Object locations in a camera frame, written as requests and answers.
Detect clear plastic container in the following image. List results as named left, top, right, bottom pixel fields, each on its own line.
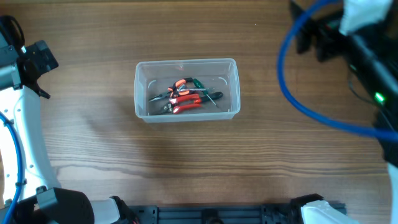
left=134, top=58, right=241, bottom=123

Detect black red handle screwdriver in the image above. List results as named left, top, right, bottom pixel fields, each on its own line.
left=198, top=92, right=223, bottom=103

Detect green handle screwdriver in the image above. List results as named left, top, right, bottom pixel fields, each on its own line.
left=193, top=78, right=223, bottom=108

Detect red black handle pliers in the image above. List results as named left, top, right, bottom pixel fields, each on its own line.
left=149, top=77, right=193, bottom=102

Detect red handle pruning shears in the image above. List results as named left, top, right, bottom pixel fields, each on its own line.
left=156, top=94, right=202, bottom=115

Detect silver open-end wrench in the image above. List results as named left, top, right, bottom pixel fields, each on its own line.
left=177, top=88, right=215, bottom=92

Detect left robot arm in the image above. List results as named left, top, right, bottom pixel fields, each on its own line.
left=1, top=15, right=122, bottom=223

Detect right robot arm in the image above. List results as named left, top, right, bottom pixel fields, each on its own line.
left=277, top=0, right=397, bottom=223

